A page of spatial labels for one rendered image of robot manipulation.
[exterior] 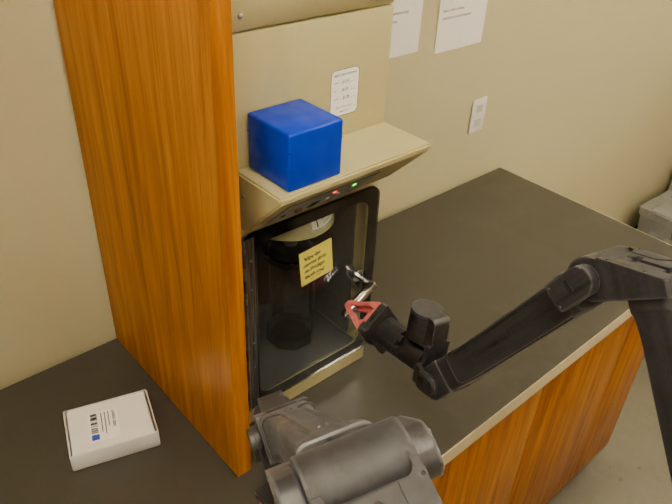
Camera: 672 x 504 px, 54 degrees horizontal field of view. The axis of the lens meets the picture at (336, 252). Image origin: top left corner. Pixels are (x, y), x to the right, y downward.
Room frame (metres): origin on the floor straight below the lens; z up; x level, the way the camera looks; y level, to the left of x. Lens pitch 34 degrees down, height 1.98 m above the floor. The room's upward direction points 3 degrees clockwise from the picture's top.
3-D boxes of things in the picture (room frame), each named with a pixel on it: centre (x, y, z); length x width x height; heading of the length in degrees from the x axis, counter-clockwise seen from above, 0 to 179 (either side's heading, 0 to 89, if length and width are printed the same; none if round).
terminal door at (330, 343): (0.99, 0.04, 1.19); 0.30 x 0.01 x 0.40; 132
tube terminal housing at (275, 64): (1.09, 0.13, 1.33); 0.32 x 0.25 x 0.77; 133
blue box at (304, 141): (0.90, 0.07, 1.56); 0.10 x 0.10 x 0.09; 43
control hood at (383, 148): (0.96, 0.00, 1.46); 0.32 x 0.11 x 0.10; 133
